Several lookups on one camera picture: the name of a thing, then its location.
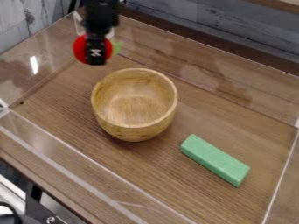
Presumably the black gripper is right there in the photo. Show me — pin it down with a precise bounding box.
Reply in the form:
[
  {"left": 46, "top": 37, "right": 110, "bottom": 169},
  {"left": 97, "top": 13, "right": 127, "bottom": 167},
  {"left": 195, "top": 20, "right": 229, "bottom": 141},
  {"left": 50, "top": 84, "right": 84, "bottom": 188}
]
[{"left": 83, "top": 0, "right": 121, "bottom": 66}]

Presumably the red plush tomato toy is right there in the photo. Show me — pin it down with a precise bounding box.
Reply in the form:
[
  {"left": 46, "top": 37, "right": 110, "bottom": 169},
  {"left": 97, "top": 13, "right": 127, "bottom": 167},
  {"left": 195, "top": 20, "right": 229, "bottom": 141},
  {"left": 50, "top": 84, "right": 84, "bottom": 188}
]
[{"left": 72, "top": 34, "right": 125, "bottom": 65}]

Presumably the wooden bowl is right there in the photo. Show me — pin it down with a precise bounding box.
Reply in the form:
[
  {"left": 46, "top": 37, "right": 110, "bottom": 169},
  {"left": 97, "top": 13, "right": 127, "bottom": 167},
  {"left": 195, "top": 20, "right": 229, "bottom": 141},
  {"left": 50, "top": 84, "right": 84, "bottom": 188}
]
[{"left": 91, "top": 68, "right": 179, "bottom": 142}]

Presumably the green rectangular block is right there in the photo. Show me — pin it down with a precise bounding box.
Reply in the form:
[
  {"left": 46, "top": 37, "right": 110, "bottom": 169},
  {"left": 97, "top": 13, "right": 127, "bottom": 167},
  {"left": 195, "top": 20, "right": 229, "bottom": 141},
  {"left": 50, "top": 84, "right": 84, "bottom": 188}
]
[{"left": 181, "top": 134, "right": 250, "bottom": 187}]

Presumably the clear acrylic front barrier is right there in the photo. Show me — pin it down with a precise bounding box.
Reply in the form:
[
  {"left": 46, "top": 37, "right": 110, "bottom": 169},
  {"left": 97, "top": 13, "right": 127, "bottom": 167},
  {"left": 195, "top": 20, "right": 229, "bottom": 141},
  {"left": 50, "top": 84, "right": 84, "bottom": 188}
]
[{"left": 0, "top": 100, "right": 197, "bottom": 224}]

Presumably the clear acrylic corner bracket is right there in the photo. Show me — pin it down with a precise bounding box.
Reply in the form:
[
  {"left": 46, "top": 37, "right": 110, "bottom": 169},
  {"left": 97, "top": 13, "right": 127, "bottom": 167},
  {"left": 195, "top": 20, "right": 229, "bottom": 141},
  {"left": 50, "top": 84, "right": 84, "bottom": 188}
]
[{"left": 72, "top": 11, "right": 115, "bottom": 39}]

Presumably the black table leg bracket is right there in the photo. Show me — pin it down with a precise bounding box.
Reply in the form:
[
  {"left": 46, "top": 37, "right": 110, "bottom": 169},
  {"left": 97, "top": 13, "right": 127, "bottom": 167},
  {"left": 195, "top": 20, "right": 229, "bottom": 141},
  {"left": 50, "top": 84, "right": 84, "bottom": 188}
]
[{"left": 26, "top": 185, "right": 80, "bottom": 224}]

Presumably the black cable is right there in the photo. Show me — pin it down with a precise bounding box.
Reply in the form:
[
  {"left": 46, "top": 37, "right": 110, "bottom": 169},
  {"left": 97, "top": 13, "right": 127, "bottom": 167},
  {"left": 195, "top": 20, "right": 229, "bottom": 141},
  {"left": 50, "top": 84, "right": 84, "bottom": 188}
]
[{"left": 0, "top": 201, "right": 23, "bottom": 224}]

